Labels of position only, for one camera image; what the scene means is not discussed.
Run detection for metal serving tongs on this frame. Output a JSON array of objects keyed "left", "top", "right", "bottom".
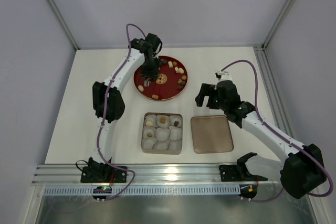
[{"left": 144, "top": 77, "right": 153, "bottom": 87}]

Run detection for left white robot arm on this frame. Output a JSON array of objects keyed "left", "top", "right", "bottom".
[{"left": 88, "top": 33, "right": 162, "bottom": 175}]

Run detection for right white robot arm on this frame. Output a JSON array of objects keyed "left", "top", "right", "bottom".
[{"left": 195, "top": 80, "right": 334, "bottom": 199}]

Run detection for white heart chocolate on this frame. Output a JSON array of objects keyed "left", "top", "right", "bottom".
[{"left": 174, "top": 67, "right": 184, "bottom": 74}]

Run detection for red round tray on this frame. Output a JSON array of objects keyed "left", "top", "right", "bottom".
[{"left": 133, "top": 56, "right": 188, "bottom": 101}]

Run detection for gold tin lid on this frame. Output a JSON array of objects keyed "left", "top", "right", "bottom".
[{"left": 191, "top": 115, "right": 234, "bottom": 154}]

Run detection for gold tin box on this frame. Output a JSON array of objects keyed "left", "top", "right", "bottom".
[{"left": 140, "top": 112, "right": 183, "bottom": 155}]

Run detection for perforated metal strip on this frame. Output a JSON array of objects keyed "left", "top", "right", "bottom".
[{"left": 43, "top": 184, "right": 240, "bottom": 197}]

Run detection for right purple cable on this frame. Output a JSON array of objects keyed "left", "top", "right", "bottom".
[{"left": 220, "top": 60, "right": 331, "bottom": 203}]

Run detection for purple cable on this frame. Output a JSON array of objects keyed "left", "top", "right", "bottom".
[
  {"left": 96, "top": 23, "right": 148, "bottom": 200},
  {"left": 220, "top": 60, "right": 331, "bottom": 203}
]

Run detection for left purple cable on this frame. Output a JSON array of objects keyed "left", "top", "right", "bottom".
[{"left": 96, "top": 23, "right": 148, "bottom": 200}]

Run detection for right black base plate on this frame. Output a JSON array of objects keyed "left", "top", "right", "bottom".
[{"left": 219, "top": 164, "right": 257, "bottom": 182}]

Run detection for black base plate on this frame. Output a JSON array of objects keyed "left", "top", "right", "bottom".
[
  {"left": 219, "top": 164, "right": 257, "bottom": 182},
  {"left": 80, "top": 165, "right": 127, "bottom": 184}
]

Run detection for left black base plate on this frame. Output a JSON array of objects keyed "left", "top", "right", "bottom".
[{"left": 80, "top": 165, "right": 127, "bottom": 184}]

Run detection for aluminium front rail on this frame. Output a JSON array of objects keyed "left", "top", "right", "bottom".
[{"left": 31, "top": 163, "right": 263, "bottom": 184}]

